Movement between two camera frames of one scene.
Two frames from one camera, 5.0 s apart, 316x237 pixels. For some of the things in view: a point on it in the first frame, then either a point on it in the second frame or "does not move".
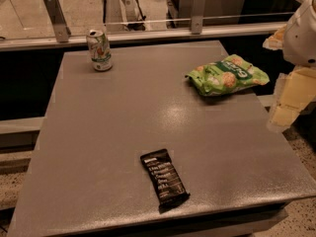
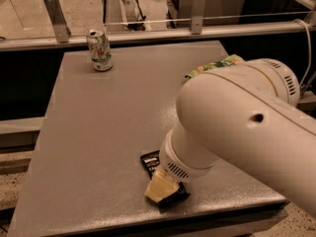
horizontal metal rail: [148, 37] does not move
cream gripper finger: [293, 91] -> [161, 186]
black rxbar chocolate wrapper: [168, 187] does not move
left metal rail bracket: [60, 28] does not move
